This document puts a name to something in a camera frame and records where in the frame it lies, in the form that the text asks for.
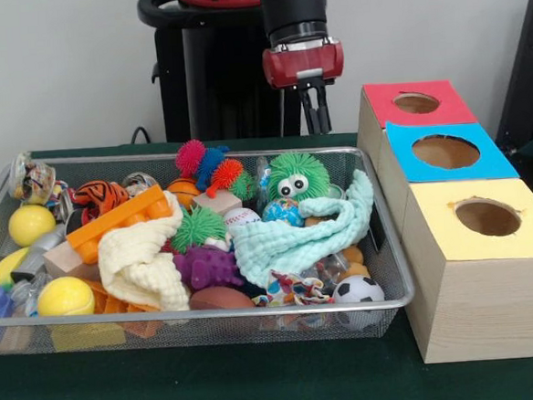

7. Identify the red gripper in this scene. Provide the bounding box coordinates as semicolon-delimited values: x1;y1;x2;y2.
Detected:
260;37;350;140

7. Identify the green puffer ball with eyes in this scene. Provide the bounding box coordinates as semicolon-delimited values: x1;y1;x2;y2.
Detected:
266;151;332;206

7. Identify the multicolour spiky caterpillar toy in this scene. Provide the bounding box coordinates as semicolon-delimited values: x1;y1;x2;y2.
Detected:
172;135;257;204

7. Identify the mint green cloth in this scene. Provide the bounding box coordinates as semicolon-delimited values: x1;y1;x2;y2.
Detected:
225;169;381;291

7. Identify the shallow mesh bin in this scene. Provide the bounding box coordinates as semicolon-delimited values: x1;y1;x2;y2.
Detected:
0;124;419;366

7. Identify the wooden box with three holes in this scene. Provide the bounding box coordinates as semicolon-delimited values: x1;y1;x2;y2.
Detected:
351;70;533;370

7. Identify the green spiky caterpillar toy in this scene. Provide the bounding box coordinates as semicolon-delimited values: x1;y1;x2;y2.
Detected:
170;204;231;256

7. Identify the small soccer ball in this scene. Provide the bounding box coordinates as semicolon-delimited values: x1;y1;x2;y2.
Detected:
329;272;389;332

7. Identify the purple spiky toy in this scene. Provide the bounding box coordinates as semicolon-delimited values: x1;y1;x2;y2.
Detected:
171;243;246;293

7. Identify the brown toy football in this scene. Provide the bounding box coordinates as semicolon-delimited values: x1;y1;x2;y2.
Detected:
189;282;256;313

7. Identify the black stand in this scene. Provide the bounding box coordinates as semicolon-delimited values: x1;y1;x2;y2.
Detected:
485;0;533;157

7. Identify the orange toy brick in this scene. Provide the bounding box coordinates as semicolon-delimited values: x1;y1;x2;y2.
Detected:
62;183;178;268

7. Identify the cream yellow cloth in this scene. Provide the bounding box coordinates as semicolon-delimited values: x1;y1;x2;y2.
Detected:
92;189;192;318

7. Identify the smooth yellow ball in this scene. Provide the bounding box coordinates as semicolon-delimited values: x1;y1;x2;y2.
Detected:
5;203;58;249

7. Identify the yellow tennis ball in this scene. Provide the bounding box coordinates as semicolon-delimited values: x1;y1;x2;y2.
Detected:
34;274;97;319

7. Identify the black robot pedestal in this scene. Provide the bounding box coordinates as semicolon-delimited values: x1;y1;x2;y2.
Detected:
136;0;336;148

